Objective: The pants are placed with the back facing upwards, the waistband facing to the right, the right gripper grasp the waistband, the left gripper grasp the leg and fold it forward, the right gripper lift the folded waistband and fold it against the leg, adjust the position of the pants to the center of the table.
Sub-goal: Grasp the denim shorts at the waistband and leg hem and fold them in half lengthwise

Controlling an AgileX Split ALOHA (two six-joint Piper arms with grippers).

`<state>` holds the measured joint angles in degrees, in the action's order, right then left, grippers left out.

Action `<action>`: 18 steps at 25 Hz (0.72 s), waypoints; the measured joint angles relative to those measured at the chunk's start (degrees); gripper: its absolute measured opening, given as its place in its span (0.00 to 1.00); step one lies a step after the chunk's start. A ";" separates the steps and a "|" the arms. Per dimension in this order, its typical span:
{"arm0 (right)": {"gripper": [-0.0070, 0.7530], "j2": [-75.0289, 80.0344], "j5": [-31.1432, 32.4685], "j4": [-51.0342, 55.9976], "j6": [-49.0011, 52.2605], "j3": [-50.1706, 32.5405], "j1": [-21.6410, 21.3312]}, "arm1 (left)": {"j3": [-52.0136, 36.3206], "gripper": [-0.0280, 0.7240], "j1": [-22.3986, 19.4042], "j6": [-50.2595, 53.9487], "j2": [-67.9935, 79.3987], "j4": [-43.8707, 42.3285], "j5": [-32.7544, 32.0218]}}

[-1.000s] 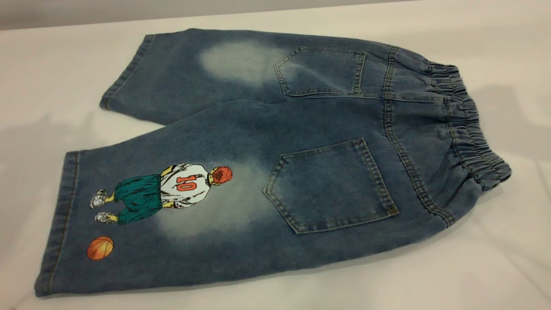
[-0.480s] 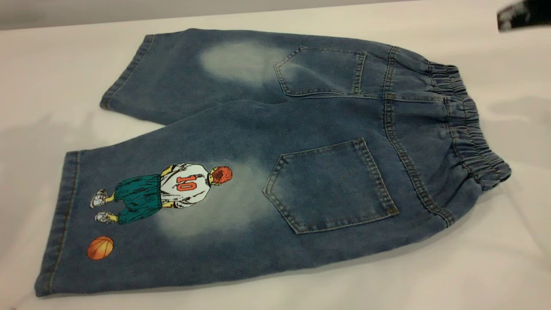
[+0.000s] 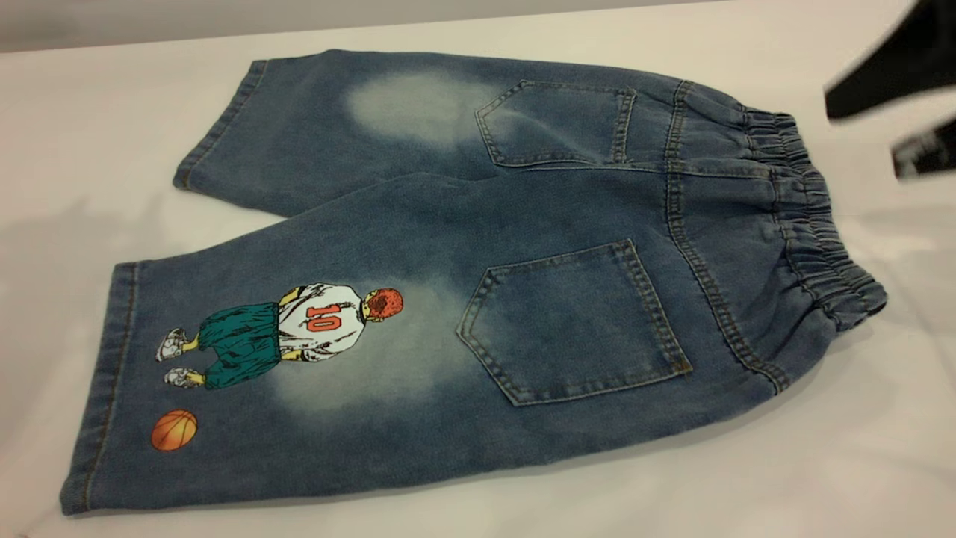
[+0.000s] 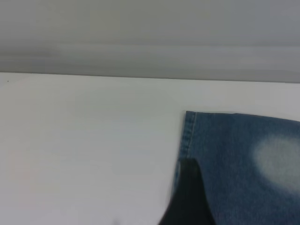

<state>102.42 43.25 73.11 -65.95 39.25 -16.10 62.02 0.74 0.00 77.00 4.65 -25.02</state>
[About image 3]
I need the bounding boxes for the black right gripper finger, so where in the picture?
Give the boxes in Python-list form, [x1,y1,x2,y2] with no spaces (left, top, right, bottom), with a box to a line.
[891,118,956,181]
[824,0,956,121]

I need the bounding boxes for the blue denim shorts basketball print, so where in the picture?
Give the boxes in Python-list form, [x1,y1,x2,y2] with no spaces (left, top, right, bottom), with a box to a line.
[60,49,890,518]

